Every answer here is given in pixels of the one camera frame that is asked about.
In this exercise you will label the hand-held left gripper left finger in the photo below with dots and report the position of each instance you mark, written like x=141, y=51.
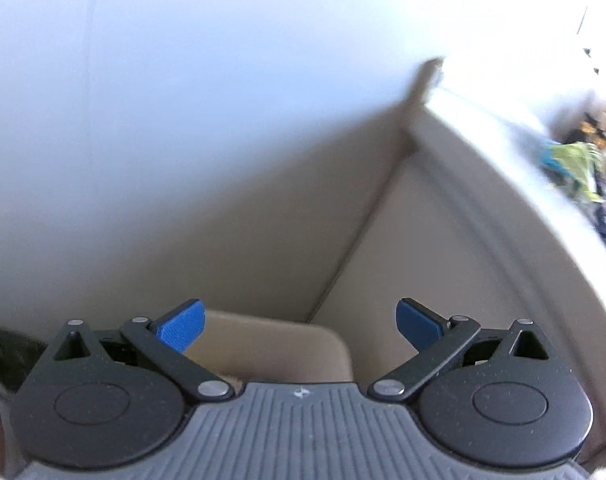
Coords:
x=183, y=327

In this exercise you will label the beige trash bin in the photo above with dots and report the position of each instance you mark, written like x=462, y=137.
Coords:
x=283, y=350

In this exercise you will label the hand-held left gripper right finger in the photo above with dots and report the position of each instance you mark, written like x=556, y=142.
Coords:
x=417, y=326

